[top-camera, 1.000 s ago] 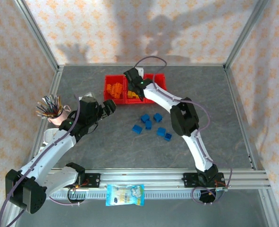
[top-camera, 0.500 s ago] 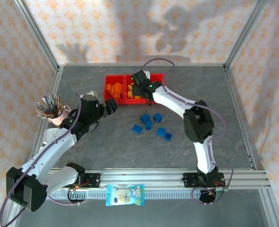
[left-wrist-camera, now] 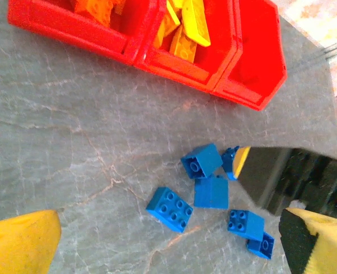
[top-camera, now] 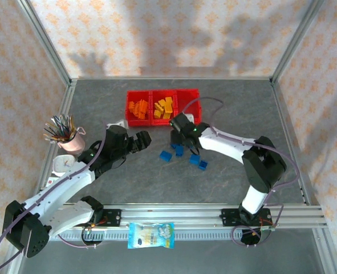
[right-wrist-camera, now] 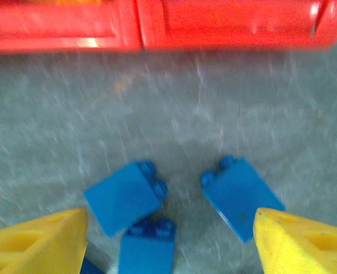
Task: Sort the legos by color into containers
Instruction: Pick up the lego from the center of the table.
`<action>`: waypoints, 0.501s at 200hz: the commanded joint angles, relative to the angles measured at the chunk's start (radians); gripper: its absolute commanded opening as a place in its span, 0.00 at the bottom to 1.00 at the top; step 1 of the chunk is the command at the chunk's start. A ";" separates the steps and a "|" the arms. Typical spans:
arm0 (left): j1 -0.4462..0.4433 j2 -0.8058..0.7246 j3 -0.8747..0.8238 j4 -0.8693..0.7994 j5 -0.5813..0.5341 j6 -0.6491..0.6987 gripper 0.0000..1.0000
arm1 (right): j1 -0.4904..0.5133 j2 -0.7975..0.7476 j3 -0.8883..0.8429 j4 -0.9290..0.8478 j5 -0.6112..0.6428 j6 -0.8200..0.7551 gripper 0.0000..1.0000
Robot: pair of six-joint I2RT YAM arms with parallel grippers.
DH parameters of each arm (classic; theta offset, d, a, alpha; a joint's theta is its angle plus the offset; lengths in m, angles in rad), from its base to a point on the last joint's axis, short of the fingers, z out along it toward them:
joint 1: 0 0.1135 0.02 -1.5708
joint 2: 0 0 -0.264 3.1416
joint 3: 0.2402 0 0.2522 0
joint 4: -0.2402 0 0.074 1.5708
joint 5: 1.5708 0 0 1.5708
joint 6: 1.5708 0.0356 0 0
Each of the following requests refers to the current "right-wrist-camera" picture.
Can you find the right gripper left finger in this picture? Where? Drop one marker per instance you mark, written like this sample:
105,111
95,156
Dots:
37,245

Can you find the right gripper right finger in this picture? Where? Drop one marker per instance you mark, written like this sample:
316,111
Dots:
299,245

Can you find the blue lego brick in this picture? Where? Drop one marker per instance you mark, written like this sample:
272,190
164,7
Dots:
239,197
146,251
125,197

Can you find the red plastic bin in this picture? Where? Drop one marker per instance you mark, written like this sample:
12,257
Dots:
57,25
335,20
228,24

